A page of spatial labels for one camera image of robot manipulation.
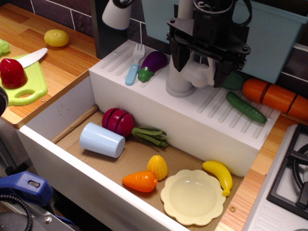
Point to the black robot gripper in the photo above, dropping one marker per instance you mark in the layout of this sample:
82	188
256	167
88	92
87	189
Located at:
212	33

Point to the white faucet lever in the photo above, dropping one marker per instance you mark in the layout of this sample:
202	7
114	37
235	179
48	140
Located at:
199	75

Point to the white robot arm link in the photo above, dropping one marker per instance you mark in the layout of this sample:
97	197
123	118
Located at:
115	17

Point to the dark green toy vegetable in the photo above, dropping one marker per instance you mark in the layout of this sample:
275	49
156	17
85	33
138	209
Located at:
234	82

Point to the purple toy eggplant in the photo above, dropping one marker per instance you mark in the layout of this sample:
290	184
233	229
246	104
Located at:
154	61

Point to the green toy cucumber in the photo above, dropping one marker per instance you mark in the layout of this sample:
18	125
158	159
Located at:
245	108

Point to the light blue storage bin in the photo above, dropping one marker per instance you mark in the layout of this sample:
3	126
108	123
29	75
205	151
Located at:
272	32

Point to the green felt beet leaves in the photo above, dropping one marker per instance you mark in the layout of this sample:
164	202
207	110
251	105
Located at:
152	136

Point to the orange wooden toy carrot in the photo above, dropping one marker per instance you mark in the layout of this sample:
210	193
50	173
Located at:
277	97

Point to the maroon wooden toy beet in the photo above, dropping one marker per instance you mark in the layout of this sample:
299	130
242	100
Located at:
118	121

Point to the yellow toy banana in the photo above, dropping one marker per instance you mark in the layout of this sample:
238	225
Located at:
222	174

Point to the yellow toy corn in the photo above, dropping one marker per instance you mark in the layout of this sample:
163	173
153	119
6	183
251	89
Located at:
158	166

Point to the white toy sink unit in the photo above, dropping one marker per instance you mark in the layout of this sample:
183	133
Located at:
199	127

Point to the light blue plastic cup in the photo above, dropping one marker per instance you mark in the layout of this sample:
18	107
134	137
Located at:
100	140

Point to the orange plastic toy carrot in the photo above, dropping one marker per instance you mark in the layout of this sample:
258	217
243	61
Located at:
143	181

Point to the cream scalloped toy plate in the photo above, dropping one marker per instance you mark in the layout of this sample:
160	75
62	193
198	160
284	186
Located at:
193	197

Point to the yellow toy lemon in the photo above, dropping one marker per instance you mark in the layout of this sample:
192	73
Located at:
56	38

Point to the black stove burner grate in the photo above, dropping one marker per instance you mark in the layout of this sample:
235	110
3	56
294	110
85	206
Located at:
290	187

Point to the toy stove top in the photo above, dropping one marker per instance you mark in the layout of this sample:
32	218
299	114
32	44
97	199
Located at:
267	216

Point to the green toy cutting board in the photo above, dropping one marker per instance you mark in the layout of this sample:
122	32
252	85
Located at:
35	87

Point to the white toy knife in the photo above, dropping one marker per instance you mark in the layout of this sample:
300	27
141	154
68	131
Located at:
31	58

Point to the red toy pepper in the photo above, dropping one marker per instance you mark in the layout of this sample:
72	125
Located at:
12	74

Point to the green toy leafy vegetable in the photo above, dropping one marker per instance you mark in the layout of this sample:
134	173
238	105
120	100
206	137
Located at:
4	47

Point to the blue clamp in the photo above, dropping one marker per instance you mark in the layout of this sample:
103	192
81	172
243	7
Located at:
28	187

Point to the grey toy faucet post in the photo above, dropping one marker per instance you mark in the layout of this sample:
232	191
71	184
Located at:
176	84

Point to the white fork blue handle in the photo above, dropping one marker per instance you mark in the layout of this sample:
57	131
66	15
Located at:
138	54

